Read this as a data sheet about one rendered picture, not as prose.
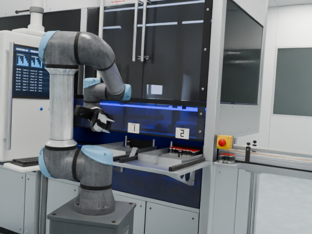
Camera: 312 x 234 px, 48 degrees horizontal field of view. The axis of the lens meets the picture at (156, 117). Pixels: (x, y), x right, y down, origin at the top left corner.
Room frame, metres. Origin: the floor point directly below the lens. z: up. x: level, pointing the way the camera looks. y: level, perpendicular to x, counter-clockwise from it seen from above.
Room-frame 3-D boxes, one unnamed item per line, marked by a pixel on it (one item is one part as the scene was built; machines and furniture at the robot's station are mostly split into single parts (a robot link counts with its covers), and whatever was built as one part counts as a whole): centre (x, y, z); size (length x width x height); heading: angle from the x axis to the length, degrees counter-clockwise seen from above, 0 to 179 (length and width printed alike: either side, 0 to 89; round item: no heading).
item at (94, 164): (1.29, 0.22, 0.96); 0.13 x 0.12 x 0.14; 84
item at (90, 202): (1.29, 0.21, 0.84); 0.15 x 0.15 x 0.10
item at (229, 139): (1.92, -0.39, 0.99); 0.08 x 0.07 x 0.07; 150
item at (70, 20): (2.57, 0.76, 1.50); 0.49 x 0.01 x 0.59; 60
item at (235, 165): (1.95, -0.42, 0.87); 0.14 x 0.13 x 0.02; 150
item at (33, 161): (2.06, 0.63, 0.82); 0.40 x 0.14 x 0.02; 141
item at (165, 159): (1.94, -0.11, 0.90); 0.34 x 0.26 x 0.04; 150
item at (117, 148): (2.11, 0.18, 0.90); 0.34 x 0.26 x 0.04; 150
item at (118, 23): (2.30, 0.30, 1.50); 0.47 x 0.01 x 0.59; 60
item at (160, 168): (1.97, 0.07, 0.87); 0.70 x 0.48 x 0.02; 60
